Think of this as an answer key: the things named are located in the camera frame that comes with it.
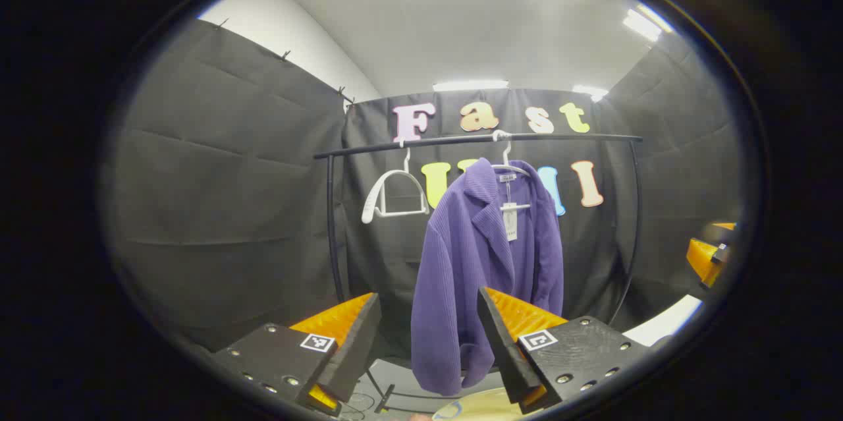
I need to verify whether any white clothes hanger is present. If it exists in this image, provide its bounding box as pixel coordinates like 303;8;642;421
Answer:
491;130;533;213
361;138;430;224

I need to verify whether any beige laundry hamper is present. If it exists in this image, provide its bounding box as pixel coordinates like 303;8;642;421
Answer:
431;388;528;421

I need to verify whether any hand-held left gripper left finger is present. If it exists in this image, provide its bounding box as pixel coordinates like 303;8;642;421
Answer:
214;293;383;416

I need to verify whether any purple ribbed jacket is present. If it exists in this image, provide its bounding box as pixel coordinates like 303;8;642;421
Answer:
410;157;565;397

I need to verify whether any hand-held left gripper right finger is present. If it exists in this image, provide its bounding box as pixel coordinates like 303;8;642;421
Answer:
477;287;650;415

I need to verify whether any ceiling light panel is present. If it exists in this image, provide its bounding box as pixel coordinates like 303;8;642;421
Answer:
622;5;674;43
572;84;610;103
433;80;509;92

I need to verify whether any black clothes rack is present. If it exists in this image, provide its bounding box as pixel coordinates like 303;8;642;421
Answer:
313;132;644;414

